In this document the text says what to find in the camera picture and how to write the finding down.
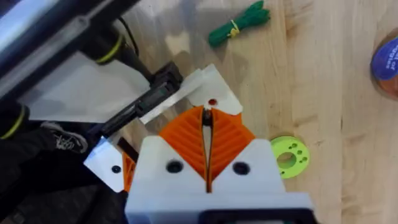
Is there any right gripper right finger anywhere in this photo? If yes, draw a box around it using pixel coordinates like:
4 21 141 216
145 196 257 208
208 108 287 194

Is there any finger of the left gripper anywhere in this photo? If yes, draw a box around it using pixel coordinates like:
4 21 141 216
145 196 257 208
182 63 244 116

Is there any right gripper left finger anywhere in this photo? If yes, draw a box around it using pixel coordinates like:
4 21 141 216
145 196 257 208
128 105 209 195

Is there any green toy vegetable bundle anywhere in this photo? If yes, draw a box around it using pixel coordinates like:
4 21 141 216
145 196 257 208
207 0 271 49

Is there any green disc with holes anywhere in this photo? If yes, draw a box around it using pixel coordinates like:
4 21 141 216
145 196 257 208
269 135 311 180

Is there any black cable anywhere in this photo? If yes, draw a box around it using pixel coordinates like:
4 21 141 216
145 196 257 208
117 16 141 57

